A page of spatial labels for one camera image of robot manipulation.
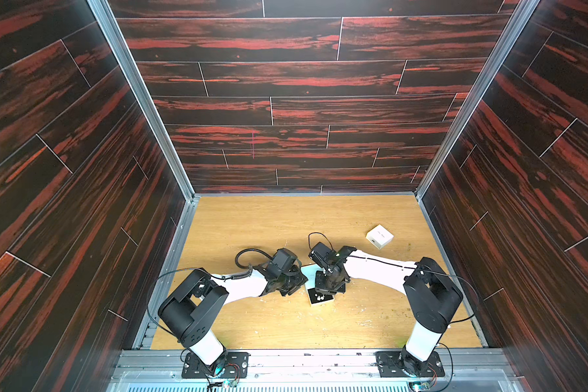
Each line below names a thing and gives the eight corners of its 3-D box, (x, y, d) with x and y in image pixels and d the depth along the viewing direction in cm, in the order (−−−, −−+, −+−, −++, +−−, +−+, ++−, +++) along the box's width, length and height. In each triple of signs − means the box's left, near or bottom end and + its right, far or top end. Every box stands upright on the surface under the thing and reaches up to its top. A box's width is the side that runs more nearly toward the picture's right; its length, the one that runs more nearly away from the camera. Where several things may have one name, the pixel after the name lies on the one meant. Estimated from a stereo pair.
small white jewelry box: (379, 250, 102) (381, 245, 99) (364, 237, 106) (366, 232, 104) (392, 240, 105) (394, 236, 102) (377, 228, 109) (379, 223, 107)
